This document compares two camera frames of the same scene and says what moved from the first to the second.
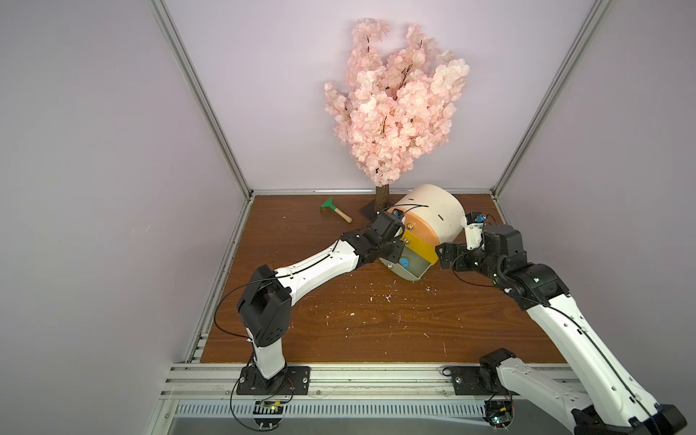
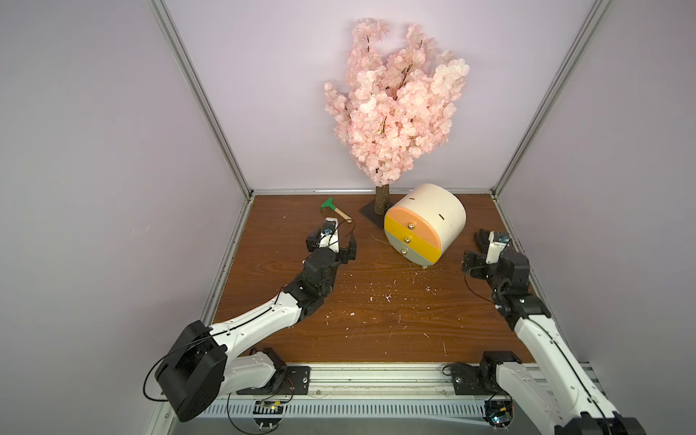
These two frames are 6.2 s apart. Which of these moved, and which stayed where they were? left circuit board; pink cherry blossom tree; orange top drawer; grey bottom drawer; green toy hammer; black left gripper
Moved: grey bottom drawer; black left gripper
Stayed: green toy hammer; pink cherry blossom tree; orange top drawer; left circuit board
